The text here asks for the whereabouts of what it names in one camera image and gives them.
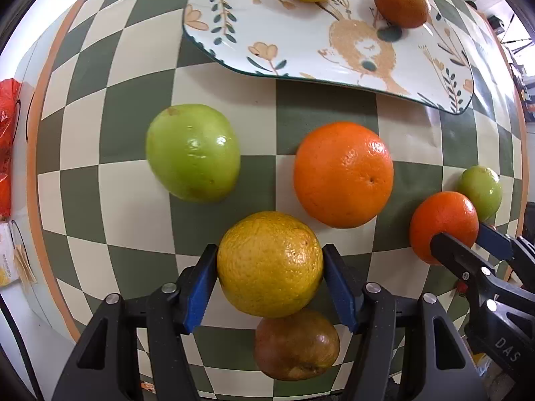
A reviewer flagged large orange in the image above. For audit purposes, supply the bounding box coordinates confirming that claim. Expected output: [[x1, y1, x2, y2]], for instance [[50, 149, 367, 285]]
[[293, 122, 395, 230]]

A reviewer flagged yellow orange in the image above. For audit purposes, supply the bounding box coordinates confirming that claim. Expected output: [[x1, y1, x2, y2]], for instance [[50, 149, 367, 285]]
[[216, 211, 325, 318]]

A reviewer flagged green checkered tablecloth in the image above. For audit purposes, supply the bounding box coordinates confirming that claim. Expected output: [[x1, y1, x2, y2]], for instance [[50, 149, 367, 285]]
[[26, 0, 528, 398]]

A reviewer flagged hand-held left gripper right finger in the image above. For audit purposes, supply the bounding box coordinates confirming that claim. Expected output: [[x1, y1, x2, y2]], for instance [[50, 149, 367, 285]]
[[322, 243, 489, 401]]

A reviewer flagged brown-red pear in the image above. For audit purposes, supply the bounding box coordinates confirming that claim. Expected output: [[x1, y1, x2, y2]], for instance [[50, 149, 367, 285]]
[[253, 308, 341, 382]]

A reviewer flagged small green apple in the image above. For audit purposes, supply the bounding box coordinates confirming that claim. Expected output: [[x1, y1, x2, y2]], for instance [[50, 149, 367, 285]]
[[455, 165, 503, 223]]

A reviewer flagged white yellow carton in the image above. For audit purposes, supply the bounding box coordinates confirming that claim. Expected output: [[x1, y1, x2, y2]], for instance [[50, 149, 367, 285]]
[[0, 220, 38, 290]]

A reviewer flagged small orange mandarin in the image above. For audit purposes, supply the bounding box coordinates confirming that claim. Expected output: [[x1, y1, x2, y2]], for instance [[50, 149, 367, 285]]
[[409, 191, 479, 266]]

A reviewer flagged large green apple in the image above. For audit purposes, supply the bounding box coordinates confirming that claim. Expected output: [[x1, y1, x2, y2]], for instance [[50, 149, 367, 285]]
[[145, 104, 242, 204]]

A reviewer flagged red plastic bag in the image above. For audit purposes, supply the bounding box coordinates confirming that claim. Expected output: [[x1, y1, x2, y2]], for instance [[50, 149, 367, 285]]
[[0, 79, 22, 218]]

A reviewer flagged white floral plate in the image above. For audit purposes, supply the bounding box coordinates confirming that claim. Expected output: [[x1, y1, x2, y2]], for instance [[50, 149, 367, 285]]
[[182, 0, 475, 115]]

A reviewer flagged brown kiwi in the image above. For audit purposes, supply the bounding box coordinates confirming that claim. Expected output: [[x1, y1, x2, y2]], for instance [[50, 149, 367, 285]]
[[373, 0, 431, 29]]

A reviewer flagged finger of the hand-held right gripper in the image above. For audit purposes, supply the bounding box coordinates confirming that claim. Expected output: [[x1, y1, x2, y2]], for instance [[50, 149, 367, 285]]
[[475, 222, 535, 291], [430, 233, 496, 291]]

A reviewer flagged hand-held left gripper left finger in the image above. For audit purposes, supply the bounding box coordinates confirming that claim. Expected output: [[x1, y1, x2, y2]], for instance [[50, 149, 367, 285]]
[[52, 244, 220, 401]]

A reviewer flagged black cable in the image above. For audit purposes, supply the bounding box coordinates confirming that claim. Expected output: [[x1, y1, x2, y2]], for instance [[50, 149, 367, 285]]
[[0, 294, 44, 401]]

